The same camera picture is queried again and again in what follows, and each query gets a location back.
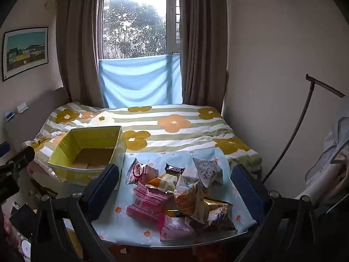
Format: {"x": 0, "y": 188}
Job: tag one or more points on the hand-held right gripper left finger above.
{"x": 105, "y": 185}

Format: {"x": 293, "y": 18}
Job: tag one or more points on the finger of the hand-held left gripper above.
{"x": 24, "y": 155}

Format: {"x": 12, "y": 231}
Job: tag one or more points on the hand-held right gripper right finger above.
{"x": 246, "y": 188}

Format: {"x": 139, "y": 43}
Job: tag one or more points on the red white snack packet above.
{"x": 139, "y": 172}

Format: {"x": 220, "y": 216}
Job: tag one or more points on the gold white snack packet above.
{"x": 215, "y": 213}

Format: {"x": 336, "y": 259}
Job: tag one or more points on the white blue snack packet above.
{"x": 208, "y": 172}

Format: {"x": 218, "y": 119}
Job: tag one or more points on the green cardboard box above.
{"x": 68, "y": 144}

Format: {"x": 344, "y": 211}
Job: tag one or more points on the pink snack packet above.
{"x": 150, "y": 199}
{"x": 174, "y": 228}

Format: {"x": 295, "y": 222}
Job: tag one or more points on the pale yellow snack packet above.
{"x": 163, "y": 181}

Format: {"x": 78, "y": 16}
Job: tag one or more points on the dark chocolate bar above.
{"x": 174, "y": 168}

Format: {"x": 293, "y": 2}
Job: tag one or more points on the blue daisy tablecloth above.
{"x": 121, "y": 199}

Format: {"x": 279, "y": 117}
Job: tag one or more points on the dark flat board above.
{"x": 23, "y": 219}

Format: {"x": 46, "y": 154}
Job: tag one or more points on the small blue box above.
{"x": 10, "y": 116}

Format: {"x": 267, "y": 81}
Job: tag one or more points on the small white holder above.
{"x": 22, "y": 107}

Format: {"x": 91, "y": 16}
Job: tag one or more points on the striped floral quilt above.
{"x": 190, "y": 133}

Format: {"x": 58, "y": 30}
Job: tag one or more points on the grey white hanging garment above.
{"x": 335, "y": 147}

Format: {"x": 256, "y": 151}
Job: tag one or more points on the light blue window cloth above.
{"x": 139, "y": 82}

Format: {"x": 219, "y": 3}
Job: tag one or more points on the brown curtain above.
{"x": 204, "y": 46}
{"x": 79, "y": 46}

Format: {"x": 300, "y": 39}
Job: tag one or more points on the window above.
{"x": 133, "y": 21}

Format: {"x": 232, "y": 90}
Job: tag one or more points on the framed wall picture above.
{"x": 26, "y": 51}

